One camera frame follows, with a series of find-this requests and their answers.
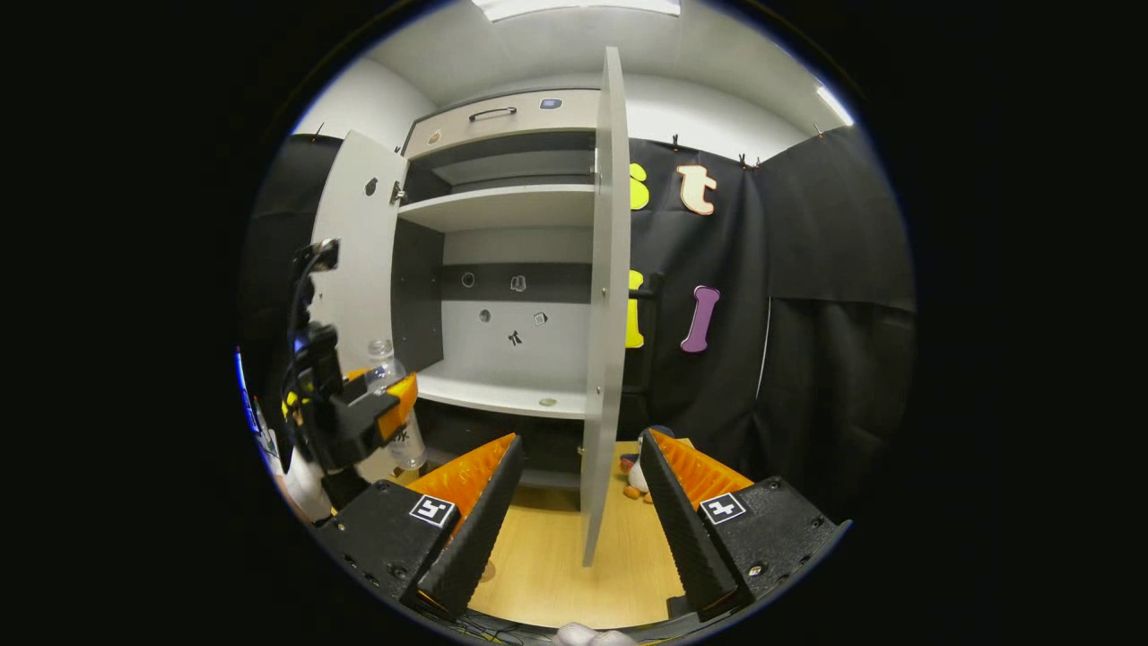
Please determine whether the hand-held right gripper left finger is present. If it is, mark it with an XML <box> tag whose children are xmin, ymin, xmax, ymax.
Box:
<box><xmin>309</xmin><ymin>435</ymin><xmax>526</xmax><ymax>624</ymax></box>

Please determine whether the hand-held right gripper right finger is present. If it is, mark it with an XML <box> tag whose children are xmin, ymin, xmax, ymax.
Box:
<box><xmin>639</xmin><ymin>429</ymin><xmax>853</xmax><ymax>624</ymax></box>

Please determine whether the clear bottle with red label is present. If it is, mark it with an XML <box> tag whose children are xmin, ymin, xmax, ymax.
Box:
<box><xmin>366</xmin><ymin>338</ymin><xmax>428</xmax><ymax>472</ymax></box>

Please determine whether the white cabinet door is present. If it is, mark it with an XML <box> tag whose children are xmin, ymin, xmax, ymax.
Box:
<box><xmin>308</xmin><ymin>130</ymin><xmax>412</xmax><ymax>485</ymax></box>
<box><xmin>578</xmin><ymin>47</ymin><xmax>665</xmax><ymax>568</ymax></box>

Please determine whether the white and grey cabinet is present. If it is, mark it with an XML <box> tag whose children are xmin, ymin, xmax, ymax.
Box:
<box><xmin>390</xmin><ymin>88</ymin><xmax>600</xmax><ymax>490</ymax></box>

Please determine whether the penguin plush toy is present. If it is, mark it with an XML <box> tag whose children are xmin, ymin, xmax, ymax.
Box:
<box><xmin>619</xmin><ymin>426</ymin><xmax>674</xmax><ymax>503</ymax></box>

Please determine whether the black backdrop cloth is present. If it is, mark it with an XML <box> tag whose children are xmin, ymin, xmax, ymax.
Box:
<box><xmin>240</xmin><ymin>126</ymin><xmax>918</xmax><ymax>530</ymax></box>

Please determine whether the large ceiling light panel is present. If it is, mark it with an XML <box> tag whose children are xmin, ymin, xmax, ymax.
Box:
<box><xmin>473</xmin><ymin>0</ymin><xmax>683</xmax><ymax>23</ymax></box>

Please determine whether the small ceiling light panel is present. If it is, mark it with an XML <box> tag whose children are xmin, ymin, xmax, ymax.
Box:
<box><xmin>814</xmin><ymin>83</ymin><xmax>856</xmax><ymax>128</ymax></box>

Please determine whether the cabinet drawer with black handle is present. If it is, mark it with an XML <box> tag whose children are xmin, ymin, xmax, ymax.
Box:
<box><xmin>401</xmin><ymin>88</ymin><xmax>602</xmax><ymax>161</ymax></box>

